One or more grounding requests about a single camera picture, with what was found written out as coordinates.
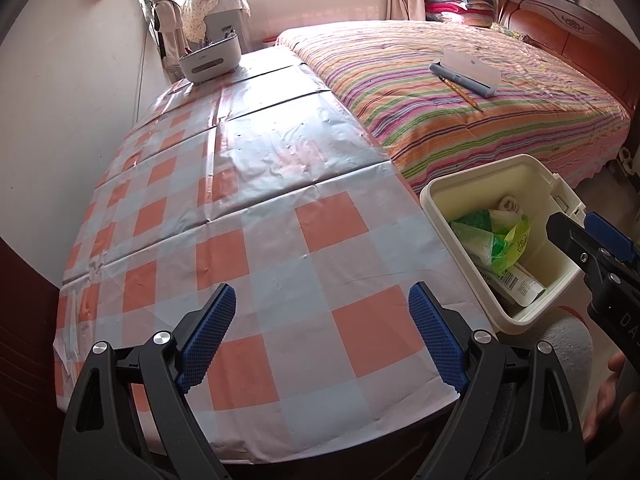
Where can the white fluffy toy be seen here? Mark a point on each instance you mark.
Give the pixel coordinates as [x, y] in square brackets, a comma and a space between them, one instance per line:
[510, 205]

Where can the white printed paper carton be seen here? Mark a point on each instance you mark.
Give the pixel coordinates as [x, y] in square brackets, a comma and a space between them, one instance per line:
[520, 285]

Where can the cream plastic bin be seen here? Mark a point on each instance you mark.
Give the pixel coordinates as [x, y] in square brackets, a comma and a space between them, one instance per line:
[525, 180]

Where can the blue grey pencil case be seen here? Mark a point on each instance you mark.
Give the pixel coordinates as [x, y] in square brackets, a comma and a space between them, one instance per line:
[470, 72]

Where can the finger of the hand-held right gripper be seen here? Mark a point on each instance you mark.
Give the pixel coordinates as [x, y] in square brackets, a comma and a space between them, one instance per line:
[607, 237]
[570, 242]

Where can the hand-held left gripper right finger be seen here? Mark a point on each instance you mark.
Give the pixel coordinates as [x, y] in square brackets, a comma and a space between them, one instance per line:
[435, 340]

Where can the green plastic bag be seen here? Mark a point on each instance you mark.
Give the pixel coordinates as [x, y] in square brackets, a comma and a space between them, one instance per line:
[485, 240]

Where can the grey white air cooler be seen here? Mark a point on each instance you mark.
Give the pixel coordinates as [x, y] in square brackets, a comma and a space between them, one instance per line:
[222, 22]

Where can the wooden bed headboard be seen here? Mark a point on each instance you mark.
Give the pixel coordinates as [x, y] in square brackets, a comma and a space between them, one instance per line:
[575, 30]

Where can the white desktop organizer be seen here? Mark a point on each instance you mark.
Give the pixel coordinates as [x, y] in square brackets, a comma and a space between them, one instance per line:
[210, 65]

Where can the white slippers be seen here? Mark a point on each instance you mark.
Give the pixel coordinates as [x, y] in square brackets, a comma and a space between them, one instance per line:
[627, 160]

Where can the yellow pencil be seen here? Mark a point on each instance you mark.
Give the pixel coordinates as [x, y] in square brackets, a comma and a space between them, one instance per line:
[460, 92]

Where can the orange checked tablecloth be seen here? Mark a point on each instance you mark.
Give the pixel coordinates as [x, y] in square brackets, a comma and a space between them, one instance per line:
[250, 185]

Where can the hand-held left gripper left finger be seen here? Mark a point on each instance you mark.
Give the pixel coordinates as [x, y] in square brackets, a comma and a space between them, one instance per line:
[210, 330]

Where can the small red stool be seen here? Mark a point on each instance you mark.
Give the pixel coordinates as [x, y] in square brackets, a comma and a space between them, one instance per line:
[270, 38]

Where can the person's right hand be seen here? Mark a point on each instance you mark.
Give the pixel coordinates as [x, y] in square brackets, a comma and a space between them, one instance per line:
[605, 405]

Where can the green floral pillow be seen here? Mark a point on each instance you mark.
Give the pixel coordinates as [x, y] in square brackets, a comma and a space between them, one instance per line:
[507, 30]

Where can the grey fuzzy cloth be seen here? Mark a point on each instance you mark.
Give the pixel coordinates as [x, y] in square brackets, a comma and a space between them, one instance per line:
[570, 350]

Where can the beige hanging garment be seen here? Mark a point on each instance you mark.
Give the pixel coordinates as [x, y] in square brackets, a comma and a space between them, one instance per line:
[167, 30]

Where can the bed with striped cover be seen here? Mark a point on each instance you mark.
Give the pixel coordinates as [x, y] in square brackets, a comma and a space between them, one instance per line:
[425, 110]

